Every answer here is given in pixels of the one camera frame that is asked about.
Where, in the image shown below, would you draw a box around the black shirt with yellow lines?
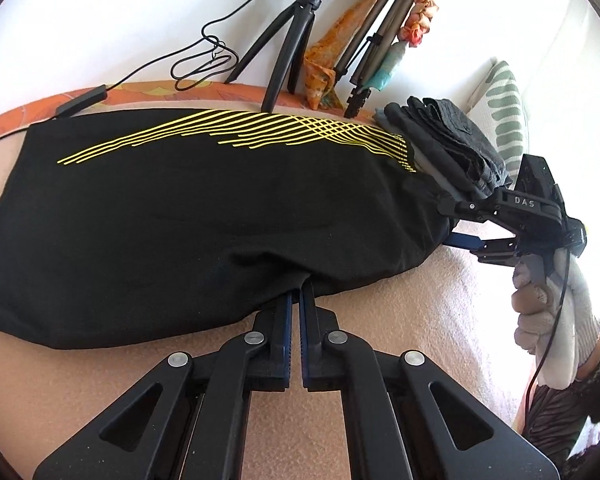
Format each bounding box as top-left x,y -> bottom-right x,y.
0,108 -> 456,351

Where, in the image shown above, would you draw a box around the black inline cable remote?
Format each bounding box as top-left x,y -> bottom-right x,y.
55,85 -> 108,119

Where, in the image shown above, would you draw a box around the black mini tripod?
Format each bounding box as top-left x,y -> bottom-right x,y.
224,0 -> 333,112

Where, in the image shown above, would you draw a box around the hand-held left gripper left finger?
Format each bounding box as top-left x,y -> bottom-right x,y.
32,293 -> 294,480

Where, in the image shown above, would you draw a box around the folded grey tripod stand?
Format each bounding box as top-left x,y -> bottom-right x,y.
333,0 -> 421,120

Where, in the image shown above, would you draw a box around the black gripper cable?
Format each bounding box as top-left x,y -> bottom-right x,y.
525,185 -> 573,413

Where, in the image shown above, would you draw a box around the orange patterned cloth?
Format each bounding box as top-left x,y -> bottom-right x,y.
302,0 -> 386,110

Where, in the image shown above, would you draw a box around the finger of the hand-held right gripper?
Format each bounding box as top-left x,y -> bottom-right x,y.
436,192 -> 496,225
442,231 -> 522,264

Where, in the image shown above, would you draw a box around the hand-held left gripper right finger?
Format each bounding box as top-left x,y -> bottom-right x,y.
299,284 -> 562,480

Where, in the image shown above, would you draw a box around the orange fabric scrunchie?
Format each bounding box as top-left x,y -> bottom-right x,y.
399,0 -> 438,47

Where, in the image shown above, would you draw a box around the stack of folded dark clothes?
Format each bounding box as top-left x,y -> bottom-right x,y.
384,97 -> 513,192

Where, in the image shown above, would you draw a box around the person's right forearm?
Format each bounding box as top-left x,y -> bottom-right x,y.
522,326 -> 600,467

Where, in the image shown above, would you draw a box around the folded grey pants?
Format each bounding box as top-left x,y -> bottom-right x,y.
372,106 -> 491,203

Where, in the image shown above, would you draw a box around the black ring light cable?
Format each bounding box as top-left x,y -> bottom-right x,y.
0,0 -> 326,148

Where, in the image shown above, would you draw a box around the person's right hand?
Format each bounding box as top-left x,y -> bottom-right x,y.
511,247 -> 600,390

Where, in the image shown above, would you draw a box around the teal cloth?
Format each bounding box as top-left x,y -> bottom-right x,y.
366,40 -> 411,92

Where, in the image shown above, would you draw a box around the green patterned white pillow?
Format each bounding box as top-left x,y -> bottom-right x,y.
467,59 -> 531,181

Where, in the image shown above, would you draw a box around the pink blanket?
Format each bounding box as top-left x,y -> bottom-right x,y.
0,110 -> 600,480

